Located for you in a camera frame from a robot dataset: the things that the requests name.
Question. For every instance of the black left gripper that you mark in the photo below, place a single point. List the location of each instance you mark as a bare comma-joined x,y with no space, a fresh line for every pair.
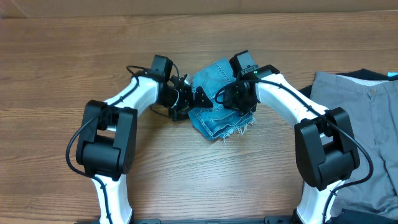
189,104

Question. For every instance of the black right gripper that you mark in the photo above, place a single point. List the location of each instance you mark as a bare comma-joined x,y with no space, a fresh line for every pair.
237,101

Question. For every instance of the light blue denim jeans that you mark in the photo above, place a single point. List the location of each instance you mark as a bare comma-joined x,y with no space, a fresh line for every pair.
217,122

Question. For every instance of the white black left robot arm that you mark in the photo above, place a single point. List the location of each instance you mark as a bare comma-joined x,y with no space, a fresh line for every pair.
106,140

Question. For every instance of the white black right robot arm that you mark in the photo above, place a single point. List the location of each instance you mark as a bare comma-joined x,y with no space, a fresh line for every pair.
325,151

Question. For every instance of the black garment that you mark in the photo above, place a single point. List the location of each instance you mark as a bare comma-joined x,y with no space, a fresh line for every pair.
368,75

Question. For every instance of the grey garment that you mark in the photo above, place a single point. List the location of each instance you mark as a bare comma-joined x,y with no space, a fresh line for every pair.
372,109

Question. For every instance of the light blue cloth corner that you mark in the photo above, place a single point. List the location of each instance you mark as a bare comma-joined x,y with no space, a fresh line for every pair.
392,74

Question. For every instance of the black table edge rail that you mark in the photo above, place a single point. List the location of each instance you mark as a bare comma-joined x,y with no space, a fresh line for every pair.
265,220

